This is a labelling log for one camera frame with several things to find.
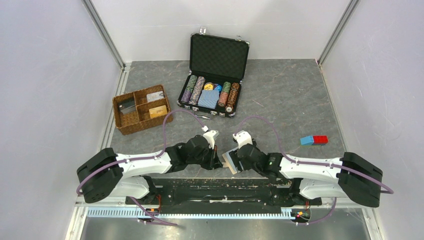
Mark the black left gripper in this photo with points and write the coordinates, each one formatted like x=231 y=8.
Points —
x=214 y=162

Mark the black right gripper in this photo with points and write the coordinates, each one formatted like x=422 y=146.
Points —
x=236 y=159

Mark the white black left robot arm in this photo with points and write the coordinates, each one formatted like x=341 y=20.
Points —
x=110 y=174

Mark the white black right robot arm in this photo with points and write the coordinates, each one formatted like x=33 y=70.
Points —
x=349 y=176

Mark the blue playing card deck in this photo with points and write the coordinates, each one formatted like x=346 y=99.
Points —
x=209 y=99

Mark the gold card in basket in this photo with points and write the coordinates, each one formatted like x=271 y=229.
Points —
x=158 y=111

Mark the grey card in basket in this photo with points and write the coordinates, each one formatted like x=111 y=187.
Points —
x=154 y=96

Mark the dark card in basket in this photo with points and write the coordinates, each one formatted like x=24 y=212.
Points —
x=127 y=106

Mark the purple green chip stack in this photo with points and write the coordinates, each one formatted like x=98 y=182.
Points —
x=189 y=89

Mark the black poker chip case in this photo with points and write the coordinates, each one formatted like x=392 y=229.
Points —
x=218 y=59

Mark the yellow dealer button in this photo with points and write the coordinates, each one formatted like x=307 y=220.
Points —
x=209 y=86

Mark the blue dealer button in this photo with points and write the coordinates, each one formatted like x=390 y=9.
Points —
x=217 y=87

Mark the brown orange chip stack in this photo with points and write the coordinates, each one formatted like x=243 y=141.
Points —
x=232 y=97

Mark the red green chip stack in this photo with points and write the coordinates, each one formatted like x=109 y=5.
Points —
x=224 y=94

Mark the purple grey chip stack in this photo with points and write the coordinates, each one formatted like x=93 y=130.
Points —
x=197 y=89

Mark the blue toy brick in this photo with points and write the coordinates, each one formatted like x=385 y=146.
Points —
x=307 y=141

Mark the brown woven divided basket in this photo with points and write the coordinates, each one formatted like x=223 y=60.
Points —
x=139 y=119

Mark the red toy brick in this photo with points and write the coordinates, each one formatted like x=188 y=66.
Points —
x=320 y=140

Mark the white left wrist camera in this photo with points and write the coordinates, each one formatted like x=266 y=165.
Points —
x=210 y=135

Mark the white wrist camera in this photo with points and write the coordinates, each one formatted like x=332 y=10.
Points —
x=242 y=138
x=210 y=135

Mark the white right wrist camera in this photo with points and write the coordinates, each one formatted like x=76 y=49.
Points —
x=242 y=138

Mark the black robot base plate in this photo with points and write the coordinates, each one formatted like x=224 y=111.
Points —
x=224 y=196

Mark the white slotted cable duct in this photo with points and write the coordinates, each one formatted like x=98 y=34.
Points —
x=136 y=212

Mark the right aluminium frame post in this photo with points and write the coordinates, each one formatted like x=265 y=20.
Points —
x=341 y=24

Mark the aluminium frame post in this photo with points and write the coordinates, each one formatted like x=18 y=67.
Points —
x=97 y=20
x=341 y=24

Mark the left aluminium frame post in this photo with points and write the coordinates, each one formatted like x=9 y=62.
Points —
x=97 y=20

